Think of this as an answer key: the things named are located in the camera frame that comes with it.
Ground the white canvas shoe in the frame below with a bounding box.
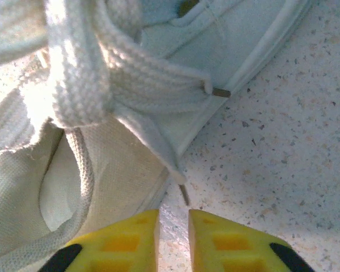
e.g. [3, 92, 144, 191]
[0, 0, 312, 264]

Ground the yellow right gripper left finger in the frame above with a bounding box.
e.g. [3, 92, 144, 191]
[38, 209, 161, 272]

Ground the white shoelace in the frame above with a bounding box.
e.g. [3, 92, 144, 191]
[0, 0, 232, 264]

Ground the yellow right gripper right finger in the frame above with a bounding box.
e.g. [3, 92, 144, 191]
[188, 209, 317, 272]

